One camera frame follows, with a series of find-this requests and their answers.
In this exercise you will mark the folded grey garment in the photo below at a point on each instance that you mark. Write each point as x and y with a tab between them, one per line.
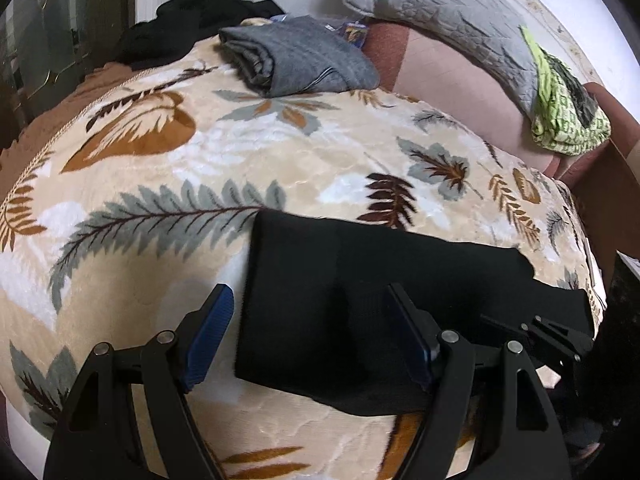
300	57

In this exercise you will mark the leaf print fleece blanket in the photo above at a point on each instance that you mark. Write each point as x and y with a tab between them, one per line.
200	170

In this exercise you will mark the pink bed sheet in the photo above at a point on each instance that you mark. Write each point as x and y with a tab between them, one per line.
450	85

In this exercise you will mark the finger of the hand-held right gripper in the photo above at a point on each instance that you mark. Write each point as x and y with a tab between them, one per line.
552	336

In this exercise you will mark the neon green printed cloth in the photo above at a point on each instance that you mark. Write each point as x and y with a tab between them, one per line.
562	110

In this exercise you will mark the brown wooden bed frame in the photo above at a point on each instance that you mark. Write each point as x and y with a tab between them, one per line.
607	200

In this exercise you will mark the small colourful packet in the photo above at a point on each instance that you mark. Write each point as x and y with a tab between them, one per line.
352	30

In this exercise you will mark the crumpled black garment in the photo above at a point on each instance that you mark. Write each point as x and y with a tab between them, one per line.
185	25

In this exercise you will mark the glass cabinet door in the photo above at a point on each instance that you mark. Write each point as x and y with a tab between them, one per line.
60	35

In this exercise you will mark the black pants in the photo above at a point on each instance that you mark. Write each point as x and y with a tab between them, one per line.
320	310

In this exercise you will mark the grey quilted pillow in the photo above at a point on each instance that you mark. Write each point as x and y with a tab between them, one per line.
450	15

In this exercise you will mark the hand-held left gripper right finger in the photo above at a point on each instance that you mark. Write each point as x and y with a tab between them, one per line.
407	337

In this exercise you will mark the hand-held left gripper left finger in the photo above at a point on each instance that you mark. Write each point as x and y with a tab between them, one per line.
212	335

